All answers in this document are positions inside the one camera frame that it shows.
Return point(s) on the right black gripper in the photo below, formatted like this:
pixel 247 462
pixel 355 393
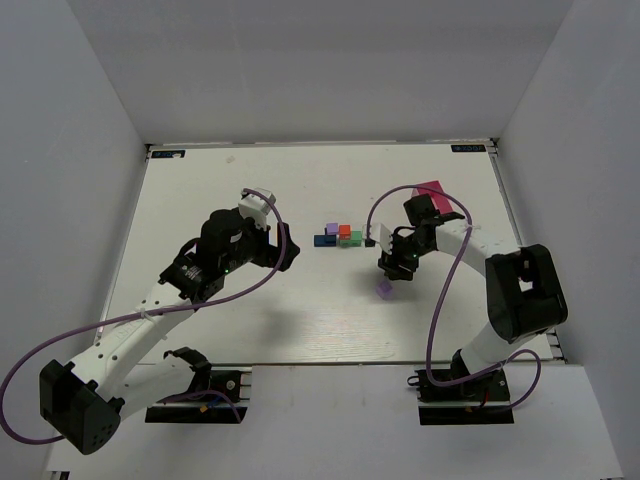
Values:
pixel 398 265

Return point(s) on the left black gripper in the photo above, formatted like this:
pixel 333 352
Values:
pixel 276 248

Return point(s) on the dark blue wood block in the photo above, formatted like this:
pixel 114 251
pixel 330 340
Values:
pixel 319 242

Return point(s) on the purple wood block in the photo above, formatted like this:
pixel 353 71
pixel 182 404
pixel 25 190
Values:
pixel 332 229

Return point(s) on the lilac wood block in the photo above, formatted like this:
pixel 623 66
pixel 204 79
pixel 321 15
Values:
pixel 384 289

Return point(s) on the pink plastic box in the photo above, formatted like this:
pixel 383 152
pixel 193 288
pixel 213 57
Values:
pixel 434 190

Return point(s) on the green wood block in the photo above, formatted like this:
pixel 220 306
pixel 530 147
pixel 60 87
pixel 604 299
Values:
pixel 353 239

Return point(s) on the red wood block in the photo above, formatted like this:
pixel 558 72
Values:
pixel 344 232

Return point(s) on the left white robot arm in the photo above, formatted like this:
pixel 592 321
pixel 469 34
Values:
pixel 86 398

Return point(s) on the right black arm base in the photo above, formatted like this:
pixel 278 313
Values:
pixel 480 402

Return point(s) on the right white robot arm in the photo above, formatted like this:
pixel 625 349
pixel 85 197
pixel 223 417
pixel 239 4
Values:
pixel 524 297

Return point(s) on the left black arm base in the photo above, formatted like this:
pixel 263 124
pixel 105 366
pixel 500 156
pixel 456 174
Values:
pixel 221 399

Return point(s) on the right blue table label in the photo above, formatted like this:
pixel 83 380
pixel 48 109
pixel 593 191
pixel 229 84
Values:
pixel 468 148

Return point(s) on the blue table label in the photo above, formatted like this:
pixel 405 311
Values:
pixel 168 154
pixel 468 148

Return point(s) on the left blue table label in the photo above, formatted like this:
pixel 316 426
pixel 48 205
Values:
pixel 168 154

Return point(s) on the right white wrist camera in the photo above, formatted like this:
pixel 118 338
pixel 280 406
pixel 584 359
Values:
pixel 377 234

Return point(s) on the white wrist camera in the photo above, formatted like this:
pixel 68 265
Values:
pixel 256 207
pixel 377 234

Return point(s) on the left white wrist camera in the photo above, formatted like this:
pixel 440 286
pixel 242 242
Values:
pixel 256 207

